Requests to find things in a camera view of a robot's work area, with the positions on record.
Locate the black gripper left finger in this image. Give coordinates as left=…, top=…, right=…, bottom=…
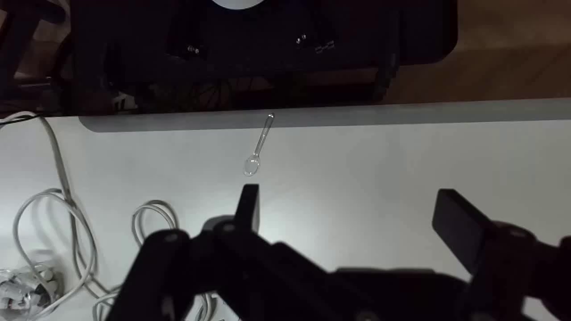
left=105, top=184, right=335, bottom=321

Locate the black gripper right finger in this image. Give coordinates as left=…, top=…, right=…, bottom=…
left=431, top=187, right=571, bottom=321

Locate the clear plastic spoon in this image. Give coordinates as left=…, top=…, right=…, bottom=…
left=240, top=112, right=276, bottom=177

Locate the white power cable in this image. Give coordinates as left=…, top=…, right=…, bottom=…
left=0, top=109, right=219, bottom=321

